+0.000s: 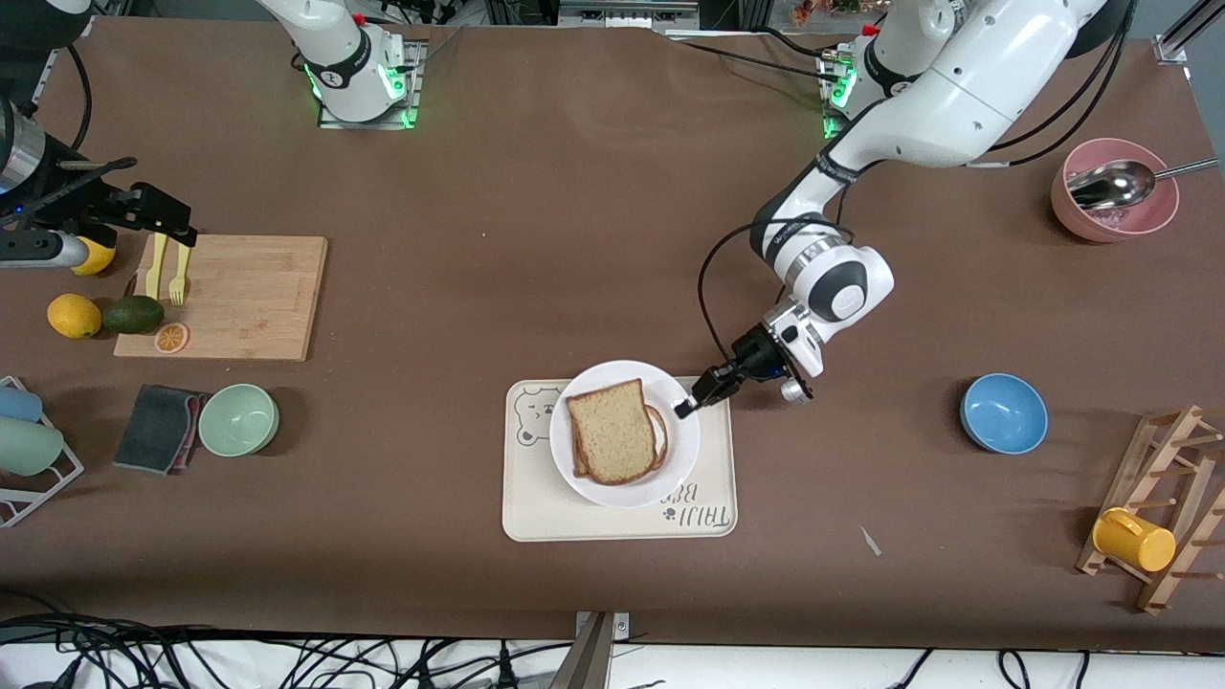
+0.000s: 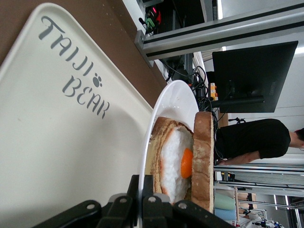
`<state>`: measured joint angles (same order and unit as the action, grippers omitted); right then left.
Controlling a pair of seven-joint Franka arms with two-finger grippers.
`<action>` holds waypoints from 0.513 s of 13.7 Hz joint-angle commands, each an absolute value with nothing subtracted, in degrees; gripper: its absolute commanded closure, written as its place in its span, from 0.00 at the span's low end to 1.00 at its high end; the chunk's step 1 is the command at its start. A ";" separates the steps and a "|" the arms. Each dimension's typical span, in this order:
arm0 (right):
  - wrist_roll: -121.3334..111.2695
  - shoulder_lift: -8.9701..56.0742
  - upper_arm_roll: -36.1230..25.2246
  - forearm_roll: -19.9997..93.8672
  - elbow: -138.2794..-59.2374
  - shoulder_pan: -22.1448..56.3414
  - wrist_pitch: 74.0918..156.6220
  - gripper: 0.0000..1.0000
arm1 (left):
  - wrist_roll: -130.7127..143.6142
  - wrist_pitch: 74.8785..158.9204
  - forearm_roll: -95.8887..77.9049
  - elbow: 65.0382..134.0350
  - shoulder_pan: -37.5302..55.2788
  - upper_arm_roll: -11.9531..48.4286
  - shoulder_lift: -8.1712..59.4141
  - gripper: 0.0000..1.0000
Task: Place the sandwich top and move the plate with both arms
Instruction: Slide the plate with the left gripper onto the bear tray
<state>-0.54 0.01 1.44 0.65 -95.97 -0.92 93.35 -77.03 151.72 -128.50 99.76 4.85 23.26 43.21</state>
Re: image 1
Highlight wooden cutting board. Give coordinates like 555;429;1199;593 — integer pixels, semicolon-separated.
113;235;329;363

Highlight clear ice cubes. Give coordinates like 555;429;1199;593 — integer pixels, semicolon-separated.
1086;203;1154;233

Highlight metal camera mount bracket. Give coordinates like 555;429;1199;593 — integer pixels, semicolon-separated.
546;611;633;689

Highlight white wire rack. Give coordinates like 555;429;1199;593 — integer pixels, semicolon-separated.
0;375;85;529

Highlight yellow plastic fork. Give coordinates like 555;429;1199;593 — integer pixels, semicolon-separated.
168;234;193;307

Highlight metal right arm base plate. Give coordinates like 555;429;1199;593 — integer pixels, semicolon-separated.
318;38;427;130

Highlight pale green bowl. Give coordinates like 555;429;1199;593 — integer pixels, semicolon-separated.
198;384;280;457

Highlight plain bread slice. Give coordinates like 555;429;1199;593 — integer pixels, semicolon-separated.
566;379;658;486

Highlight pink bowl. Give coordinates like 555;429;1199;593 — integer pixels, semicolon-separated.
1051;139;1180;243

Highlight cream tray with bear print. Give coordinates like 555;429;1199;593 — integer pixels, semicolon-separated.
502;376;739;543

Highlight black floor cable bundle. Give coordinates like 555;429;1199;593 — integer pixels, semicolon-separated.
0;589;575;689

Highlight wooden peg drying rack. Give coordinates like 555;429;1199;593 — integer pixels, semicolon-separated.
1075;405;1225;615

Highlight white round plate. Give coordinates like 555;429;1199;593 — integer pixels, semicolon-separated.
549;360;702;509

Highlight yellow mug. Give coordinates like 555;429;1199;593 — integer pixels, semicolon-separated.
1093;507;1177;573

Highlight grey cloth with pink edge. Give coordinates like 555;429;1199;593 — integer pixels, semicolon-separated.
113;385;210;476

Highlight blue bowl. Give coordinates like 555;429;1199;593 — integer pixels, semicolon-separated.
960;373;1049;455

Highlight black cable on table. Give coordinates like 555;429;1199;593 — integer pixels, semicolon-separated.
670;29;838;82

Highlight yellow lemon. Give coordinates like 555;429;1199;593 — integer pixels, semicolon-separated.
47;294;102;340
72;236;117;277

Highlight light blue cup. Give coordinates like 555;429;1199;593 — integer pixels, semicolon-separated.
0;385;44;424

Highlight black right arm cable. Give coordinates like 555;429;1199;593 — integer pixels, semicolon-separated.
57;43;93;154

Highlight aluminium profile bar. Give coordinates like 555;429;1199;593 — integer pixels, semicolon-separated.
1153;0;1225;64

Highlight pale green cup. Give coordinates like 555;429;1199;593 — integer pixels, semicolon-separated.
0;416;65;477

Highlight metal spoon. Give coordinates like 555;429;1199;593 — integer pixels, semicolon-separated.
1065;158;1221;211

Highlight green avocado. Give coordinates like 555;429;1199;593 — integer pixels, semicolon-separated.
101;296;166;336

